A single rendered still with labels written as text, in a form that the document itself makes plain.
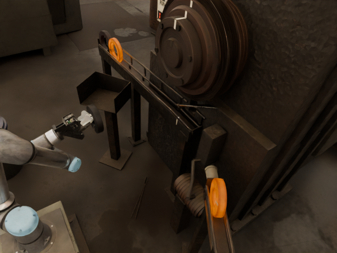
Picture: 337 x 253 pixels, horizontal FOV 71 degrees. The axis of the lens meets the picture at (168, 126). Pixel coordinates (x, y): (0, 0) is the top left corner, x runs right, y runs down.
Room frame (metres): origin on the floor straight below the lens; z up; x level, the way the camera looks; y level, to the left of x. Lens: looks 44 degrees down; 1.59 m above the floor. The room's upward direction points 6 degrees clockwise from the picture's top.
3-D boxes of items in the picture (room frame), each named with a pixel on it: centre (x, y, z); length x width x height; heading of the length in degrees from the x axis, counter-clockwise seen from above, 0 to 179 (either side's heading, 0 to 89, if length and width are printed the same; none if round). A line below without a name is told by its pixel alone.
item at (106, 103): (1.20, 0.43, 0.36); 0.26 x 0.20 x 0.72; 73
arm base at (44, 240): (0.40, 0.59, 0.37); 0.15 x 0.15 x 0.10
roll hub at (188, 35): (0.94, 0.00, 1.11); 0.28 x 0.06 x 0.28; 38
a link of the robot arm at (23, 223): (0.41, 0.60, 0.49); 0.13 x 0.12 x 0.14; 71
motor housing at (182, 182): (0.65, -0.17, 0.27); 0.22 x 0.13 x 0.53; 38
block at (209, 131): (0.82, -0.23, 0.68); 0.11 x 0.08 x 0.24; 128
